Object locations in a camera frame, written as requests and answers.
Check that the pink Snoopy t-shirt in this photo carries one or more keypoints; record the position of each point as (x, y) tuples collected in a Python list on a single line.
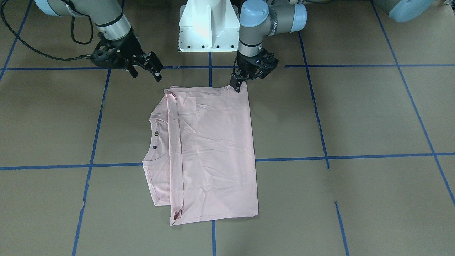
[(201, 159)]

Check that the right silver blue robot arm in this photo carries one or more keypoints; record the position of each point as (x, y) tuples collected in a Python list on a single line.
[(107, 15)]

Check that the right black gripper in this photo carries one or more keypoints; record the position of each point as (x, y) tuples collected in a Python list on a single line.
[(128, 45)]

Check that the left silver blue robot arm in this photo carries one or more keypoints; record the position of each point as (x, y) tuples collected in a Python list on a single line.
[(260, 18)]

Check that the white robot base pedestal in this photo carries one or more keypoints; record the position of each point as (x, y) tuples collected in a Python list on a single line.
[(208, 26)]

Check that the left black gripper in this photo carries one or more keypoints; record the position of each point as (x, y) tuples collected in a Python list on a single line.
[(237, 81)]

